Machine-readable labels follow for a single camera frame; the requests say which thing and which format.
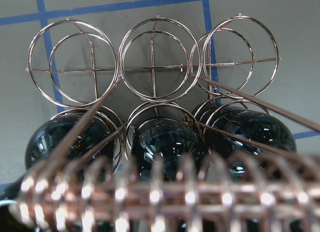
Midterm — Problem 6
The copper wire bottle basket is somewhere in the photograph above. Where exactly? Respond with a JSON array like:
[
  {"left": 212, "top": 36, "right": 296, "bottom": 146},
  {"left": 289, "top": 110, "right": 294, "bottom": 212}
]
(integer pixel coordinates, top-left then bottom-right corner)
[{"left": 8, "top": 15, "right": 320, "bottom": 232}]

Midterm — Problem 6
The black wine bottle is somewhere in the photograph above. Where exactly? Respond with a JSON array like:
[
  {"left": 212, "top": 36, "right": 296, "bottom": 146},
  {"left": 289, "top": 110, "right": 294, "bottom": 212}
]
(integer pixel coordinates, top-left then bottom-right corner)
[
  {"left": 0, "top": 109, "right": 120, "bottom": 232},
  {"left": 131, "top": 117, "right": 208, "bottom": 181},
  {"left": 203, "top": 107, "right": 298, "bottom": 175}
]

